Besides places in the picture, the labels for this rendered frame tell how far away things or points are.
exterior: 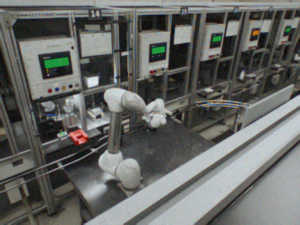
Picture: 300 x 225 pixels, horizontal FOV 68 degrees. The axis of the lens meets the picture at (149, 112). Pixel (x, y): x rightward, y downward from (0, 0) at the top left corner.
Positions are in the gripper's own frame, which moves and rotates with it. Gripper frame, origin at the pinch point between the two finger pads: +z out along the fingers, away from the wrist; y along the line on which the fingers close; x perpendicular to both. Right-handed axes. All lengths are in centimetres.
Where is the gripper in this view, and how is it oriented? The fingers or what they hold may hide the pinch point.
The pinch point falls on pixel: (140, 127)
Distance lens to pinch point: 242.9
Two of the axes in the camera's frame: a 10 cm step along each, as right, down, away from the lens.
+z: -5.8, 2.1, 7.9
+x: -8.1, -0.1, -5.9
